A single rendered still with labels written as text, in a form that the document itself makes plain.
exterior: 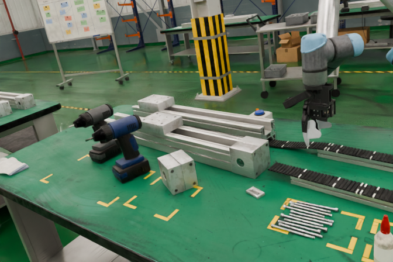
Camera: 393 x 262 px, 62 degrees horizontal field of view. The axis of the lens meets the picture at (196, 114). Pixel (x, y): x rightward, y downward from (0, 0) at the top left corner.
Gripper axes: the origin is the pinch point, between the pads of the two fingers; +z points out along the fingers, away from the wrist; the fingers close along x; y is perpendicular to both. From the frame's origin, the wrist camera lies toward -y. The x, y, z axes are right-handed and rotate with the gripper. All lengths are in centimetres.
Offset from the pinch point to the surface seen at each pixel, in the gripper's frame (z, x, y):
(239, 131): 0.0, -5.1, -26.9
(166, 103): -5, 0, -74
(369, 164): 4.3, -1.9, 19.3
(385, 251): 1, -40, 34
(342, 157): 3.7, -2.0, 11.4
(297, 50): 64, 439, -230
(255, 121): -1.8, 2.2, -23.9
